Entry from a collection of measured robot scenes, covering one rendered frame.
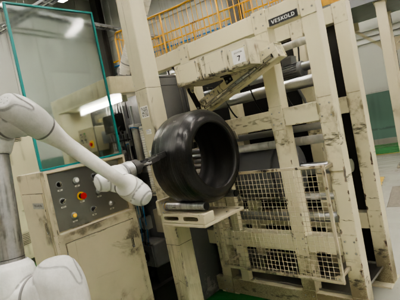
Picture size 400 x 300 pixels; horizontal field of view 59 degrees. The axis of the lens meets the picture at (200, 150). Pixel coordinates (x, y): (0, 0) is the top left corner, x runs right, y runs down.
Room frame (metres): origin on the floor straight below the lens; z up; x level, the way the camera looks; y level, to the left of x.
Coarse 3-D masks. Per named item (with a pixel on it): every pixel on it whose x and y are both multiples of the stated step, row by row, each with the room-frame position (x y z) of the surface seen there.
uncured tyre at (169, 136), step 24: (168, 120) 2.11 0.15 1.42; (192, 120) 2.00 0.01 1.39; (216, 120) 2.12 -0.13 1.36; (168, 144) 1.95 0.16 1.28; (192, 144) 1.95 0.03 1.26; (216, 144) 2.39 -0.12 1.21; (168, 168) 1.94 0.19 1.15; (192, 168) 1.92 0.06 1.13; (216, 168) 2.39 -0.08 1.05; (168, 192) 2.05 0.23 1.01; (192, 192) 1.95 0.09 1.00; (216, 192) 2.04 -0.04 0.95
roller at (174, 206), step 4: (164, 204) 2.20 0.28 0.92; (168, 204) 2.17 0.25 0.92; (172, 204) 2.15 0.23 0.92; (176, 204) 2.12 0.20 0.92; (180, 204) 2.10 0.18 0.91; (184, 204) 2.08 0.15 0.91; (188, 204) 2.05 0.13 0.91; (192, 204) 2.03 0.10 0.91; (196, 204) 2.01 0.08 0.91; (200, 204) 1.99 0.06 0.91; (204, 204) 1.97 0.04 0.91; (208, 204) 1.99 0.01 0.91; (168, 208) 2.17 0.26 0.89; (172, 208) 2.15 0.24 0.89; (176, 208) 2.12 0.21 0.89; (180, 208) 2.10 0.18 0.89; (184, 208) 2.08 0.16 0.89; (188, 208) 2.05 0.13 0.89; (192, 208) 2.03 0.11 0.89; (196, 208) 2.01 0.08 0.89; (200, 208) 1.99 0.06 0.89; (204, 208) 1.97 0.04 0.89; (208, 208) 1.98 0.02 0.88
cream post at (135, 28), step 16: (128, 0) 2.28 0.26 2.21; (128, 16) 2.29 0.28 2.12; (144, 16) 2.35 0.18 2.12; (128, 32) 2.32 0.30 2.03; (144, 32) 2.33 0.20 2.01; (128, 48) 2.34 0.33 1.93; (144, 48) 2.31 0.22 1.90; (144, 64) 2.29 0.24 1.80; (144, 80) 2.28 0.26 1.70; (144, 96) 2.30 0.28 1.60; (160, 96) 2.35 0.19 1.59; (160, 112) 2.33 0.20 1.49; (144, 128) 2.34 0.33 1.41; (160, 192) 2.32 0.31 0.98; (176, 240) 2.28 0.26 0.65; (176, 256) 2.30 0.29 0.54; (192, 256) 2.34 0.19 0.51; (176, 272) 2.33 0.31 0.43; (192, 272) 2.32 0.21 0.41; (176, 288) 2.35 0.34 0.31; (192, 288) 2.30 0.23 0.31
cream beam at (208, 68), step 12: (228, 48) 2.13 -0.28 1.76; (252, 48) 2.08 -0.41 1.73; (264, 48) 2.17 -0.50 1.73; (192, 60) 2.33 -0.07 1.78; (204, 60) 2.26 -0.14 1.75; (216, 60) 2.20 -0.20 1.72; (228, 60) 2.14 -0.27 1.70; (252, 60) 2.06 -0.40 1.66; (180, 72) 2.41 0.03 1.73; (192, 72) 2.34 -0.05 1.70; (204, 72) 2.27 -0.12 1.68; (216, 72) 2.21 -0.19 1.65; (228, 72) 2.20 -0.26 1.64; (180, 84) 2.43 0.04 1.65; (192, 84) 2.42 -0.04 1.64; (204, 84) 2.54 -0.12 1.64
